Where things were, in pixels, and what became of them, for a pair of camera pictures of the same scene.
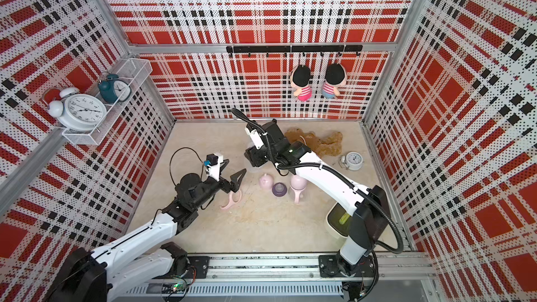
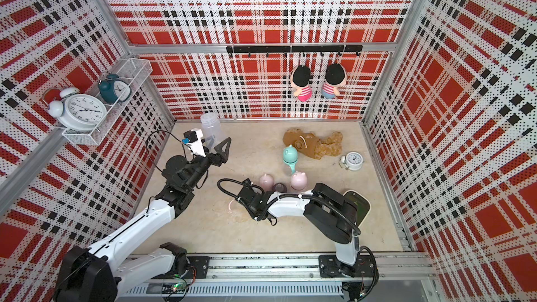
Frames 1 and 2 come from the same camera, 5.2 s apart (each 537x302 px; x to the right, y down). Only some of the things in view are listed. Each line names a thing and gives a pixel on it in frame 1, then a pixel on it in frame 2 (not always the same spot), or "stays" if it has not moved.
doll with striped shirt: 335,78 stays
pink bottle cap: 298,182 stays
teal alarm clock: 113,89 stays
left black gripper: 234,185 → 221,156
